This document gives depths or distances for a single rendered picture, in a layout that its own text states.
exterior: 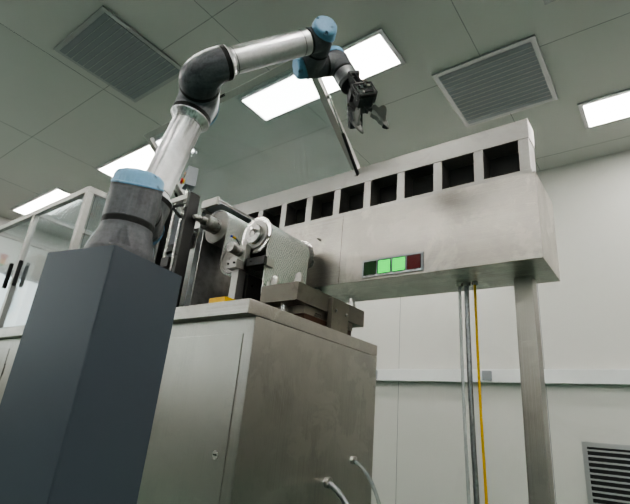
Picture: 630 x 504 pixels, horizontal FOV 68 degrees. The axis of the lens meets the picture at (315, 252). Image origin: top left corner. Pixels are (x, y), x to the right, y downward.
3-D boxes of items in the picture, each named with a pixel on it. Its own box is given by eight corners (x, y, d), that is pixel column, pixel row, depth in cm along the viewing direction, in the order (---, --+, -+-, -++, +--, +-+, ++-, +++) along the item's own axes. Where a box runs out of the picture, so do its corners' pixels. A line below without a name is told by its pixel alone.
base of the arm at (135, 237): (115, 249, 93) (127, 205, 97) (65, 255, 100) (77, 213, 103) (167, 273, 106) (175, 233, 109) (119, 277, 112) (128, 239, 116)
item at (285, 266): (260, 293, 161) (267, 244, 167) (302, 310, 178) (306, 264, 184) (261, 293, 160) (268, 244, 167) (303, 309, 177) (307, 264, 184)
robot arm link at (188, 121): (101, 222, 111) (187, 58, 132) (111, 243, 124) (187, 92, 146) (150, 239, 112) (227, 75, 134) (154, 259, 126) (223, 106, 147)
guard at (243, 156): (150, 137, 246) (150, 136, 246) (198, 217, 264) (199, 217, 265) (305, 59, 184) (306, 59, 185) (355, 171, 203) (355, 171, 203)
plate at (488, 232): (53, 320, 319) (66, 278, 330) (91, 328, 339) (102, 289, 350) (541, 255, 138) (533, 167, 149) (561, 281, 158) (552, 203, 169)
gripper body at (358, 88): (357, 96, 140) (342, 71, 145) (351, 118, 147) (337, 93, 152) (379, 93, 142) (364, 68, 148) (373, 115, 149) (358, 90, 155)
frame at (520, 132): (70, 279, 331) (78, 249, 339) (81, 282, 337) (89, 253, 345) (532, 172, 151) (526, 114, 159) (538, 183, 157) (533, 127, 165)
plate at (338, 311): (325, 329, 154) (328, 297, 158) (342, 335, 161) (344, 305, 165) (332, 329, 152) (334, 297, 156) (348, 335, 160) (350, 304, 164)
